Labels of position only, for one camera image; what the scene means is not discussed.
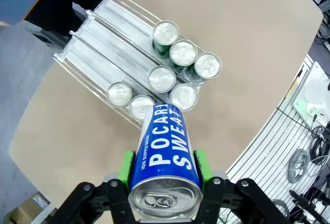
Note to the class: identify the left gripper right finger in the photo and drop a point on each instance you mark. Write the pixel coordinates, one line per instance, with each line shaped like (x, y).
(205, 167)

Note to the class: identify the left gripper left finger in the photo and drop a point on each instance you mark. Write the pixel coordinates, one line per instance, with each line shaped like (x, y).
(123, 172)

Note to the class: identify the blue Pocari Sweat can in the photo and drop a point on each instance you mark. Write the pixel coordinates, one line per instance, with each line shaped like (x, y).
(183, 97)
(162, 79)
(165, 152)

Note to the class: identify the green beverage can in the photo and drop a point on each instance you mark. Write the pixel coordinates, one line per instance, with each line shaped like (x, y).
(183, 52)
(166, 32)
(207, 65)

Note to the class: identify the black beverage can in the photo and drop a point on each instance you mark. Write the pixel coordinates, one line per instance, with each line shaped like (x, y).
(120, 94)
(139, 106)

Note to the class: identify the clear acrylic can dispenser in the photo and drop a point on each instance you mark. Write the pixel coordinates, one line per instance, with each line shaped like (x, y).
(103, 43)

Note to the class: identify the aluminium slotted mounting platform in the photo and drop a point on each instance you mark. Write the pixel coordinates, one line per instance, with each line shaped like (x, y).
(257, 157)

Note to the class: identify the cardboard box with label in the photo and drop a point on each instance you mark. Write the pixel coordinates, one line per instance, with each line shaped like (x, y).
(28, 208)

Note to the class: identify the black folding stand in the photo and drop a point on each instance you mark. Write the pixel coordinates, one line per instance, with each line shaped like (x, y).
(304, 200)

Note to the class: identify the person in black hooded jacket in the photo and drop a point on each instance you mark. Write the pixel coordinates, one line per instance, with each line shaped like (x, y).
(77, 2)

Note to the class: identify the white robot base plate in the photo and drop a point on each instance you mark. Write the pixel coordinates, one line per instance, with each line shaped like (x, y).
(314, 97)

